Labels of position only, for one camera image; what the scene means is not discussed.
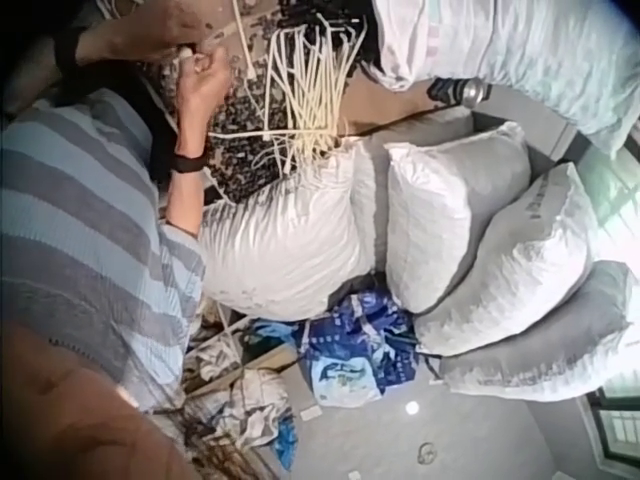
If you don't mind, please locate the window frame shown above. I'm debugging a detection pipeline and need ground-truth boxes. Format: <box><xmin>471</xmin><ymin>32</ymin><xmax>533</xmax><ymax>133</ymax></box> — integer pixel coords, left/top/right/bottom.
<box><xmin>589</xmin><ymin>387</ymin><xmax>640</xmax><ymax>474</ymax></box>

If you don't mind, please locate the silver metal can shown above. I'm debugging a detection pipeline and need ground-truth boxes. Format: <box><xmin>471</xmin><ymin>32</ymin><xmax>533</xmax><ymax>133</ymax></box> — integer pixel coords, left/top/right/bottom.
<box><xmin>460</xmin><ymin>78</ymin><xmax>495</xmax><ymax>109</ymax></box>

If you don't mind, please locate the large pale printed sack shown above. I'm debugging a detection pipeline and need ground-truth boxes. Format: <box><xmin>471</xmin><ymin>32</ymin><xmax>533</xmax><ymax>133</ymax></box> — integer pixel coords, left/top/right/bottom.
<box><xmin>370</xmin><ymin>0</ymin><xmax>640</xmax><ymax>159</ymax></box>

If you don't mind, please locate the person's right hand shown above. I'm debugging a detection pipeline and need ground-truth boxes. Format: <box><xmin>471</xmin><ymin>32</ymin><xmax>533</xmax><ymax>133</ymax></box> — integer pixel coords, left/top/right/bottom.
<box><xmin>174</xmin><ymin>46</ymin><xmax>235</xmax><ymax>152</ymax></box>

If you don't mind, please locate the person's left hand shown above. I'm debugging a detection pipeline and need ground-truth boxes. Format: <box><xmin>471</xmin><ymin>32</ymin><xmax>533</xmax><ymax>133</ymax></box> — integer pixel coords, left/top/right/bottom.
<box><xmin>75</xmin><ymin>0</ymin><xmax>237</xmax><ymax>67</ymax></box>

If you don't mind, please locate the dark blue striped cloth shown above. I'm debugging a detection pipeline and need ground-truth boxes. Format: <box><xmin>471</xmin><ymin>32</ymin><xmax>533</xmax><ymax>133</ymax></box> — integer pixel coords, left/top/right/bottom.
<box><xmin>425</xmin><ymin>76</ymin><xmax>467</xmax><ymax>107</ymax></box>

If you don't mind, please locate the brown cardboard sheet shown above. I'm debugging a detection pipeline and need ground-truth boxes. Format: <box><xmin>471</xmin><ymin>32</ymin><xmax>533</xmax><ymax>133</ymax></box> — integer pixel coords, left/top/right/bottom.
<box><xmin>342</xmin><ymin>69</ymin><xmax>474</xmax><ymax>144</ymax></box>

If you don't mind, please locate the black wrist band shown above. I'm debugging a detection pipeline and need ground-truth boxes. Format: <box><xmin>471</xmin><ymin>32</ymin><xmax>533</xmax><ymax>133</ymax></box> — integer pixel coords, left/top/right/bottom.
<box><xmin>171</xmin><ymin>149</ymin><xmax>209</xmax><ymax>175</ymax></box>
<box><xmin>52</xmin><ymin>27</ymin><xmax>84</xmax><ymax>77</ymax></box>

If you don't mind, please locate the grey woven sack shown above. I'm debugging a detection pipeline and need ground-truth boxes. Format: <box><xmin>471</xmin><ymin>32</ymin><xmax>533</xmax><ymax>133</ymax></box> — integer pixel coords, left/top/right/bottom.
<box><xmin>438</xmin><ymin>259</ymin><xmax>635</xmax><ymax>402</ymax></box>

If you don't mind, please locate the wooden board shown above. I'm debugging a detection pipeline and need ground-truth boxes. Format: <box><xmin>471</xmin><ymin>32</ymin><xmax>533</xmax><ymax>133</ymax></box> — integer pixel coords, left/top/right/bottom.
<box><xmin>188</xmin><ymin>343</ymin><xmax>299</xmax><ymax>399</ymax></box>

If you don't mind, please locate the bundle of white cords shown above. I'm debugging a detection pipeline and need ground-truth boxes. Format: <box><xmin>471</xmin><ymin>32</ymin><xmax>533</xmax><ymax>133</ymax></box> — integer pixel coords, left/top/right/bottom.
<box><xmin>207</xmin><ymin>0</ymin><xmax>371</xmax><ymax>177</ymax></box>

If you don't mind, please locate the heap of small dark parts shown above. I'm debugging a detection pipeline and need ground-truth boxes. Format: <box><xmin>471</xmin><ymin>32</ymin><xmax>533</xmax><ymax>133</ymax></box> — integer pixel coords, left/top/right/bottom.
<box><xmin>144</xmin><ymin>0</ymin><xmax>354</xmax><ymax>204</ymax></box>

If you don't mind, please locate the blue printed plastic bag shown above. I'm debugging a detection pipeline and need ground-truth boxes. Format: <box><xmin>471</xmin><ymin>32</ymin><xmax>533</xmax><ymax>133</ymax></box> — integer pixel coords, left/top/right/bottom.
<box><xmin>249</xmin><ymin>288</ymin><xmax>421</xmax><ymax>410</ymax></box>

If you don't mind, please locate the white woven sack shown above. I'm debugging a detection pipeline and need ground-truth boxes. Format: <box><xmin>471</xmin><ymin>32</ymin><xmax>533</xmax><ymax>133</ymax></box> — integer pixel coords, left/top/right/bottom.
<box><xmin>413</xmin><ymin>160</ymin><xmax>592</xmax><ymax>357</ymax></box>
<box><xmin>198</xmin><ymin>142</ymin><xmax>374</xmax><ymax>322</ymax></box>
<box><xmin>383</xmin><ymin>121</ymin><xmax>532</xmax><ymax>315</ymax></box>

